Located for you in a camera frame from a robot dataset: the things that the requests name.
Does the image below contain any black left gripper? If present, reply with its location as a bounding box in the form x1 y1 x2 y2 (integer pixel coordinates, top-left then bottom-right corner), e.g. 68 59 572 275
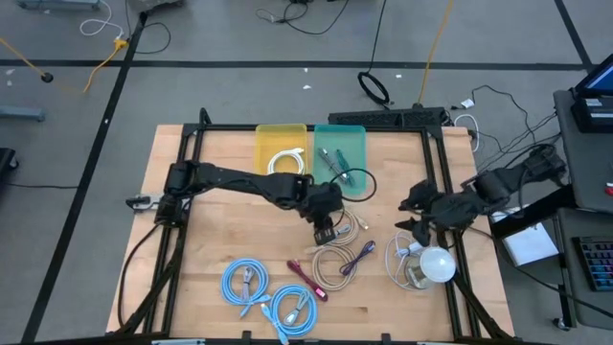
302 184 345 245

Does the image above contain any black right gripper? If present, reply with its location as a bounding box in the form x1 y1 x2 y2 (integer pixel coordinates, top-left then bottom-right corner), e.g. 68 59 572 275
395 180 475 246

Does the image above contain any beige braided cable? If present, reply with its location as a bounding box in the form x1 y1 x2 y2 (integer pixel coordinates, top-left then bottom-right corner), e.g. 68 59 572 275
329 205 370 248
306 243 359 292

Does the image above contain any purple short USB cable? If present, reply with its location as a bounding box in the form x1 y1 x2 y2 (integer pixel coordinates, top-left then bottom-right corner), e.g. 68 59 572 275
338 240 377 278

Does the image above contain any red braided USB cable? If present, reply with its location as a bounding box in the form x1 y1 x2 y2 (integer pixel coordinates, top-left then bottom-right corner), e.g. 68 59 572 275
285 259 329 303

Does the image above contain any grey short USB cable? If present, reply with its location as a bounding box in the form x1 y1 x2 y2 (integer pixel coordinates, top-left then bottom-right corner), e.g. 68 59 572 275
316 147 346 176

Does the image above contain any light blue HDMI cable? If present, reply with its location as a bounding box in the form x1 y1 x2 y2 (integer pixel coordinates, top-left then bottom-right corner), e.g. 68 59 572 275
261 283 320 345
219 258 272 318

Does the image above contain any white round lamp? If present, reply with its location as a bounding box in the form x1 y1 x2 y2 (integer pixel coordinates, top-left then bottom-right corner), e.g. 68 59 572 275
419 246 457 284

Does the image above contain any teal translucent plastic tray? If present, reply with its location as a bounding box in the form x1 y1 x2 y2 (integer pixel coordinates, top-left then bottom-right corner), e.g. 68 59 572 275
313 124 368 196

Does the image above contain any yellow translucent plastic tray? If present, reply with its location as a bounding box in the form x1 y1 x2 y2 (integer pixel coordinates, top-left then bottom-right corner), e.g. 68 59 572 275
253 123 309 176

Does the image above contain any white box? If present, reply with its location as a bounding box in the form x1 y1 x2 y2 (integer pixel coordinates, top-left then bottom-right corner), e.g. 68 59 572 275
501 222 560 267

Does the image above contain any grey keyboard desk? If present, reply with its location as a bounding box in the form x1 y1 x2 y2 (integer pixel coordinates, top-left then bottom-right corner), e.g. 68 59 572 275
555 208 613 332

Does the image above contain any grey side table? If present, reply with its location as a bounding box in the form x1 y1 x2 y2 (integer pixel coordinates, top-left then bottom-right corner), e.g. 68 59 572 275
554 88 613 212

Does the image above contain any black backlit keyboard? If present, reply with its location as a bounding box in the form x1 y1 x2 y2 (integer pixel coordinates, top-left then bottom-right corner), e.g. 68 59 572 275
572 235 613 292

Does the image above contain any black laptop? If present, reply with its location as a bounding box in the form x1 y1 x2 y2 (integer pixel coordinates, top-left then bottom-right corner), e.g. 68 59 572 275
570 53 613 134

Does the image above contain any grey metal floor bar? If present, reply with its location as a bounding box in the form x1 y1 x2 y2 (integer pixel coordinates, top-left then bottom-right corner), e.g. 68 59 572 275
0 105 47 122

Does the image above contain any white thin cable with adapter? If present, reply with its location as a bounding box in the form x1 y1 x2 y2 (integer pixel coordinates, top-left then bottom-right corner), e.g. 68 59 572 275
384 231 425 291

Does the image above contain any black left camera cable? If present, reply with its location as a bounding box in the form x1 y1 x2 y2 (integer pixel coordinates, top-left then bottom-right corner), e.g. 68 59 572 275
329 167 378 203

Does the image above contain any white looped cable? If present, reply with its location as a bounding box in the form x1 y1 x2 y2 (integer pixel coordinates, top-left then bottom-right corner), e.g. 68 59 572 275
452 113 480 153

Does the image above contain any black coiled hanging cable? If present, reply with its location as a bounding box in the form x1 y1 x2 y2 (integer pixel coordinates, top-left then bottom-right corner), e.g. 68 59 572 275
356 0 393 107

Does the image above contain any black floor cable tangle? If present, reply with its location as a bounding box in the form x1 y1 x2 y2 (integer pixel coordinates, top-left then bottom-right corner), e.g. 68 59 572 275
471 84 564 173

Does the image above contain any black aluminium table frame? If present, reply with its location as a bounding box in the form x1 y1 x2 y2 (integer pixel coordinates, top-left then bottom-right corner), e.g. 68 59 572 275
114 107 516 345

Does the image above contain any yellow hanging cable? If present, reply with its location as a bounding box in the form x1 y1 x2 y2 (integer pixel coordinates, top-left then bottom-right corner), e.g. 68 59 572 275
419 0 456 106

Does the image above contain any black floor cable with plugs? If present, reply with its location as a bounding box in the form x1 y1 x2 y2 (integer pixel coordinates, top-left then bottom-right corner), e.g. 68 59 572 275
256 0 351 35

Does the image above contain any black looped floor cable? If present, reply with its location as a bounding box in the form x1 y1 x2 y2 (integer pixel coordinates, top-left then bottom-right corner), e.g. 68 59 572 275
125 0 172 55

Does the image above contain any yellow extension cord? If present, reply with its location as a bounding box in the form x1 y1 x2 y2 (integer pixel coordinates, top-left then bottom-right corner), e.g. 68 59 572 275
83 37 130 93

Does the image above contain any yellow cable with black plug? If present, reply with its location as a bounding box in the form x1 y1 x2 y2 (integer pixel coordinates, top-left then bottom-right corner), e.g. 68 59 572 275
0 36 55 83

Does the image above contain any white floor cable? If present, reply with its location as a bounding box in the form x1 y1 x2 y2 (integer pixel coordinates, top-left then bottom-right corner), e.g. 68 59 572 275
79 0 125 39

